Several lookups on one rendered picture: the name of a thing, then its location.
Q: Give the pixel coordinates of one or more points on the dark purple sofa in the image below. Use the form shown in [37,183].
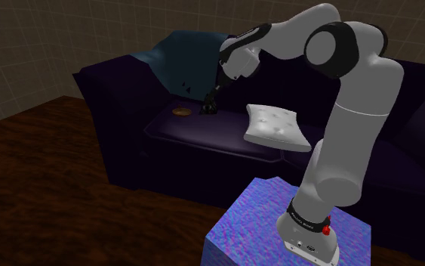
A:
[197,136]

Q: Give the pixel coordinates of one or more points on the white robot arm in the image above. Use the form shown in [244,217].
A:
[359,121]

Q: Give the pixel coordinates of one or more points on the dark teal blanket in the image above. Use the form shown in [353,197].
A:
[186,62]

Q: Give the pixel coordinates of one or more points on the white tufted cushion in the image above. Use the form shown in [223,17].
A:
[275,127]

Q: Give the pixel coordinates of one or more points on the small brown round dish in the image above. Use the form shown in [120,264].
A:
[182,111]

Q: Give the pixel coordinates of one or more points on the blue purple patterned robot stand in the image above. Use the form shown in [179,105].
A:
[249,228]

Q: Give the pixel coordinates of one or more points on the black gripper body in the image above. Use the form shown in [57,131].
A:
[212,96]

